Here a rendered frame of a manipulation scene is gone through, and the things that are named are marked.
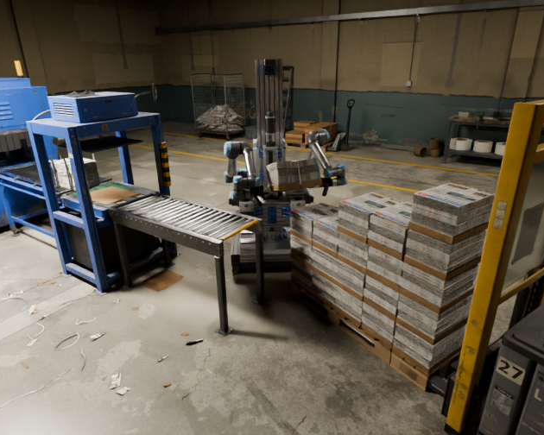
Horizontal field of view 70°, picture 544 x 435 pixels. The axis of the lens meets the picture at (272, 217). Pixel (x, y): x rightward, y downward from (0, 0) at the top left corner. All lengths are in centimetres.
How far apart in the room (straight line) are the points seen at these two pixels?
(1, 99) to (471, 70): 811
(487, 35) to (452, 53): 67
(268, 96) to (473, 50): 616
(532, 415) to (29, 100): 580
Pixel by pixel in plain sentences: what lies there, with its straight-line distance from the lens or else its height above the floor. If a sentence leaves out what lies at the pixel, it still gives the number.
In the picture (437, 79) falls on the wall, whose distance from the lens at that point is 943.
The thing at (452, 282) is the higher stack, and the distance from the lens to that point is 255.
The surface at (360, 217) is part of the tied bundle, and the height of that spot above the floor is 101.
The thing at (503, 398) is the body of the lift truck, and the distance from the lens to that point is 240.
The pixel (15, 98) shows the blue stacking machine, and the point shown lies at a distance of 590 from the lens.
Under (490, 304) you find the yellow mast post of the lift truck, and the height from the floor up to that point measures 94.
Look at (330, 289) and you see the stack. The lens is 322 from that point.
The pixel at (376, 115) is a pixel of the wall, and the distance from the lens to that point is 985.
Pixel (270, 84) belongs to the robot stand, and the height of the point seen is 182.
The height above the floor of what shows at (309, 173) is 116.
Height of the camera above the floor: 202
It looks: 22 degrees down
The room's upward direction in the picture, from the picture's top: 1 degrees counter-clockwise
